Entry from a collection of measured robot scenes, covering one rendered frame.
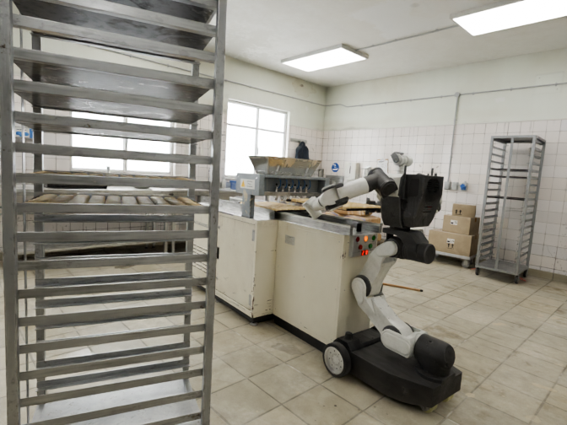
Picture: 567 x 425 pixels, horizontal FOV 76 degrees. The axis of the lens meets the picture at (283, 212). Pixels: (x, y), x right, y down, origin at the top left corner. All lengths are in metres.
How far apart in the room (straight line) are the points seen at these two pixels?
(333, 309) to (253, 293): 0.68
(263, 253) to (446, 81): 4.69
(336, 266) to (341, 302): 0.23
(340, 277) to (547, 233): 4.05
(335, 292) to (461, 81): 4.76
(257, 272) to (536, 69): 4.79
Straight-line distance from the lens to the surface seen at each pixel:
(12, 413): 1.54
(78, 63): 1.36
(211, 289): 1.40
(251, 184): 2.75
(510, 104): 6.21
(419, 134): 6.63
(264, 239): 2.76
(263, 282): 2.85
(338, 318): 2.45
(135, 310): 1.42
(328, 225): 2.41
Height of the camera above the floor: 1.21
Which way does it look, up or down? 6 degrees down
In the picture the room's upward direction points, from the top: 4 degrees clockwise
